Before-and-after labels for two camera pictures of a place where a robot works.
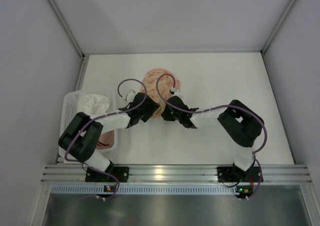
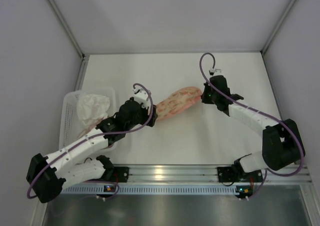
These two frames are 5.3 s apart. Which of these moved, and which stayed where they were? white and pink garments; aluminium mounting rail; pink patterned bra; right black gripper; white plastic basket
Moved: right black gripper; pink patterned bra
Stayed: white plastic basket; aluminium mounting rail; white and pink garments
